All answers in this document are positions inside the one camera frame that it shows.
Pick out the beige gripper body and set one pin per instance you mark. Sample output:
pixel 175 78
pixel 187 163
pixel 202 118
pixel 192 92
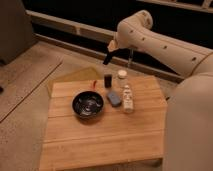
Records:
pixel 114 50

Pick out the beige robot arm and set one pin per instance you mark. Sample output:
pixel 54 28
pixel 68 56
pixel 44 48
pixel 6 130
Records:
pixel 188 137

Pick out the black ceramic bowl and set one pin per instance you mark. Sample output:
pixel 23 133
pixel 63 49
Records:
pixel 87 104

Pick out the white lidded jar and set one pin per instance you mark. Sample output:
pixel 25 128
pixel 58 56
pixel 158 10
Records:
pixel 122 78

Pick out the yellow flat board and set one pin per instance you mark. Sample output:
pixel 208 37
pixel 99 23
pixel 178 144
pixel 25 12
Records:
pixel 88 73

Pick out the red small object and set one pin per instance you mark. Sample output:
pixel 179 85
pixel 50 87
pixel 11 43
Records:
pixel 94 83

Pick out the clear plastic bottle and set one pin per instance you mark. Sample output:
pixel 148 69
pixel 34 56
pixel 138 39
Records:
pixel 128 105

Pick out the wooden table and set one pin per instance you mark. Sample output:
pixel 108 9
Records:
pixel 114 137

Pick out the grey cabinet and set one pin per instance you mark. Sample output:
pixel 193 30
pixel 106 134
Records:
pixel 16 31

